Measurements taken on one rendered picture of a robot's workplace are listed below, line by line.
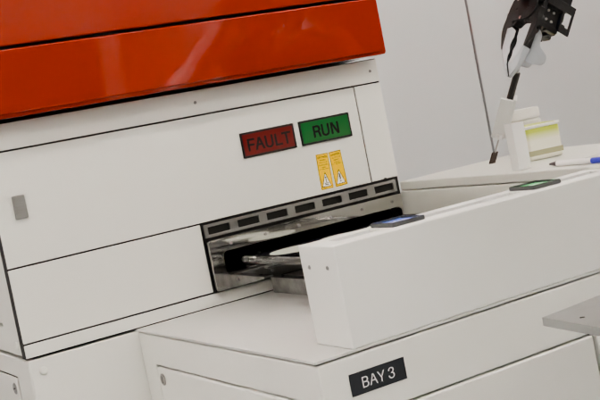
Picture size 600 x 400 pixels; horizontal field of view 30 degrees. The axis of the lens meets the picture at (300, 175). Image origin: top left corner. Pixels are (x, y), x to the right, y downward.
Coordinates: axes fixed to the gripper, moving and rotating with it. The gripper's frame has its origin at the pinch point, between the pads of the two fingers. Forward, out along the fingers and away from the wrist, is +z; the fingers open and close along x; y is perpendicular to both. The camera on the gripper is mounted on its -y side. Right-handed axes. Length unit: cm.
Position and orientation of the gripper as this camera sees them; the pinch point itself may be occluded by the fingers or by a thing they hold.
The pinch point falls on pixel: (508, 68)
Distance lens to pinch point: 190.8
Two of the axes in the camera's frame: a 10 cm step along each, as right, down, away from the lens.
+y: 8.3, 3.7, 4.2
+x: -4.6, 0.2, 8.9
